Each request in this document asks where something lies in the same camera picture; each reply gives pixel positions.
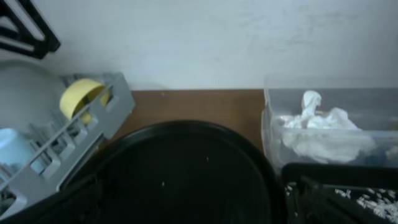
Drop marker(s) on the black rectangular tray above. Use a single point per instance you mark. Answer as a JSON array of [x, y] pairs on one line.
[[340, 175]]

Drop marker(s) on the blue plastic cup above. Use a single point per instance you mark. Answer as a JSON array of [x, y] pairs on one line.
[[16, 150]]

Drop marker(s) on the grey round plate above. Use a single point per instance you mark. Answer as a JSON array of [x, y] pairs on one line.
[[29, 95]]

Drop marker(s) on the white napkin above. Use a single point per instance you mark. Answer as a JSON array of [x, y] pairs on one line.
[[324, 137]]

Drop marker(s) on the round black tray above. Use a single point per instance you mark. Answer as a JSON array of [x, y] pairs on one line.
[[173, 172]]

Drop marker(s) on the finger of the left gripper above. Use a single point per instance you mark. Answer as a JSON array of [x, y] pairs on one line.
[[19, 39]]

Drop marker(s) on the yellow bowl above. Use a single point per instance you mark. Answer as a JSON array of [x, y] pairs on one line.
[[78, 95]]

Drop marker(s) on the food scraps with rice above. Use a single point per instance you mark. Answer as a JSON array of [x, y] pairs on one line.
[[310, 201]]

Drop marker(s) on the clear plastic bin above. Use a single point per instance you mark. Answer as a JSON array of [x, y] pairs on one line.
[[371, 104]]

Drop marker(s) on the grey dishwasher rack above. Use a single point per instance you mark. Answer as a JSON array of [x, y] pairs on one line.
[[67, 149]]

